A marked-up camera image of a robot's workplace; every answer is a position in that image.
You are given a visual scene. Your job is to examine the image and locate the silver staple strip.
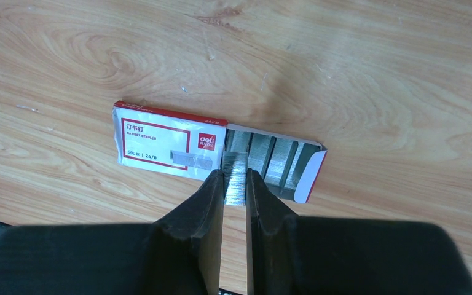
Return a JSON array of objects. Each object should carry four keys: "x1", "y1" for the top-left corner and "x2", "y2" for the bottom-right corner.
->
[{"x1": 221, "y1": 151, "x2": 248, "y2": 207}]

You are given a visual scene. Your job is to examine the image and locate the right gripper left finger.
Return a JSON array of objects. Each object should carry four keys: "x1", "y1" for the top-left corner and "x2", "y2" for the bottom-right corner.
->
[{"x1": 0, "y1": 170, "x2": 224, "y2": 294}]

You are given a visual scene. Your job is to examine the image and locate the red staple box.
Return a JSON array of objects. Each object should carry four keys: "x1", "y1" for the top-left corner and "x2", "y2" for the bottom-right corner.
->
[{"x1": 112, "y1": 101, "x2": 327, "y2": 203}]

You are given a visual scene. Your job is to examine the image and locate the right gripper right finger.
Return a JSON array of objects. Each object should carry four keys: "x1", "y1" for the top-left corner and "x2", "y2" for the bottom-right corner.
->
[{"x1": 246, "y1": 170, "x2": 472, "y2": 294}]

